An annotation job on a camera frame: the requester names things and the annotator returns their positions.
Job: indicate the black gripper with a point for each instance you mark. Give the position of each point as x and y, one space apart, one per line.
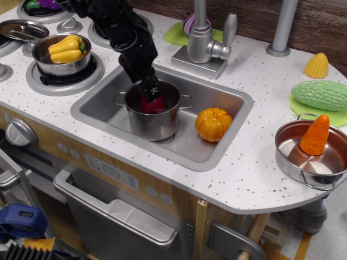
137 53

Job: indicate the red toy sweet potato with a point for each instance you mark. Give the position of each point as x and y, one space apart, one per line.
154 107

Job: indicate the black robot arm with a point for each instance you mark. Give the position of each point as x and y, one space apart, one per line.
106 15

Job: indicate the steel pot in sink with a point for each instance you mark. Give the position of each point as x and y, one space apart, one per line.
154 127

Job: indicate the grey toy sink basin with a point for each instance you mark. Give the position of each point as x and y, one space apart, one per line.
102 107

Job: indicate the steel pot on stove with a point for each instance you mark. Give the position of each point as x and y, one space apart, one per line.
41 55

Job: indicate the steel pot lid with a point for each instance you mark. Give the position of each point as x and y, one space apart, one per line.
23 30

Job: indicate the green mat behind faucet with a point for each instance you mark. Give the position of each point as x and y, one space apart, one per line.
176 35

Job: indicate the silver toy faucet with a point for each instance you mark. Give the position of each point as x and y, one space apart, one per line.
203 55

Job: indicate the purple toy onion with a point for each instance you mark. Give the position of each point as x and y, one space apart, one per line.
189 23

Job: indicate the yellow toy bell pepper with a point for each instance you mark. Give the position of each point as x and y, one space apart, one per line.
68 50

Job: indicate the orange toy pumpkin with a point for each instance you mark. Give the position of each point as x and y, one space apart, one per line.
212 123

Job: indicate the grey stove knob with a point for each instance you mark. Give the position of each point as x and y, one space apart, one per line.
70 25

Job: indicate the front left stove burner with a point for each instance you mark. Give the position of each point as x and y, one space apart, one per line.
67 85

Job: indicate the purple toy eggplant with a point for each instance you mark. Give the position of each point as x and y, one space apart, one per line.
43 4

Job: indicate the back left stove burner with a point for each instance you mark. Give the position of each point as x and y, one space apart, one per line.
43 19

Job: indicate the grey oven dial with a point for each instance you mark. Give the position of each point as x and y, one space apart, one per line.
19 133

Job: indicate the grey vertical pole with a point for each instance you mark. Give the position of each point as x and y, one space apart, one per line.
279 47

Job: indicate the grey dishwasher door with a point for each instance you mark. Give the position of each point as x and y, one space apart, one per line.
116 225

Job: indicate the yellow toy corn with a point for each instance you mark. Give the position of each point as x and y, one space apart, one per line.
317 67

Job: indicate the grey cabinet door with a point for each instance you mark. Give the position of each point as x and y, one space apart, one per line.
231 244

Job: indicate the orange toy carrot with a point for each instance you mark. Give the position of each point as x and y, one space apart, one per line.
315 139

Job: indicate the blue clamp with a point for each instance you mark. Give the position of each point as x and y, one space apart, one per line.
22 221

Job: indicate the green toy bitter melon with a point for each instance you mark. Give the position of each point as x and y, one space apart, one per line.
324 95

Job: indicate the yellow tape piece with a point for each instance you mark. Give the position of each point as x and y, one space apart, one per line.
39 243

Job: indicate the green mat under melon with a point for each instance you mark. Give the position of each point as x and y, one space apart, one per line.
337 119

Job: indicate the steel pan with handles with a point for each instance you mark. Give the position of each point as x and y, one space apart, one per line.
320 172

